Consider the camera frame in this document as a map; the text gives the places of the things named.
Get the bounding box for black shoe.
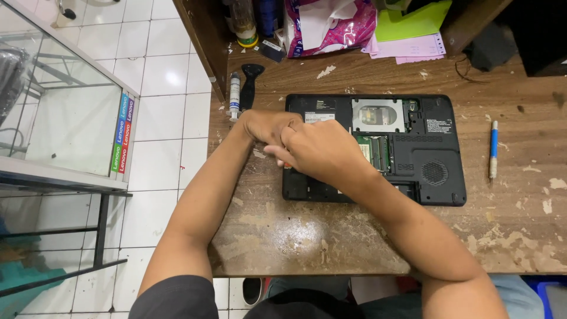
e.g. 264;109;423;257
242;278;264;306

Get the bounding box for white thermal paste syringe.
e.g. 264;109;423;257
227;72;242;122

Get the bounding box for person's left hand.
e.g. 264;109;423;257
238;109;305;153

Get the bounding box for pink paper sheets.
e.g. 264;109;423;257
361;32;447;65

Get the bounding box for glass display cabinet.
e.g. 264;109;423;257
0;0;141;297

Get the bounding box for pink tissue pack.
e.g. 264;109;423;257
283;0;378;59

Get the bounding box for person's right hand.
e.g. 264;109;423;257
263;119;373;192

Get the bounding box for blue plastic crate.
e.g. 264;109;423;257
523;276;567;319

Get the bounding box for black small card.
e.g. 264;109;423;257
253;39;287;64

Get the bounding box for blue white screwdriver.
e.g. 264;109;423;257
488;120;499;180

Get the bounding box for black laptop underside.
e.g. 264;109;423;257
282;93;467;207

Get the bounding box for black plastic pry tool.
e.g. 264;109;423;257
239;63;266;112

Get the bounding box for dark blue bottle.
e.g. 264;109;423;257
257;0;281;38

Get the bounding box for green paper folder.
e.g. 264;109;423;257
375;0;453;43

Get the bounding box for clear bottle yellow cap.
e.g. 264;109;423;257
224;0;259;48

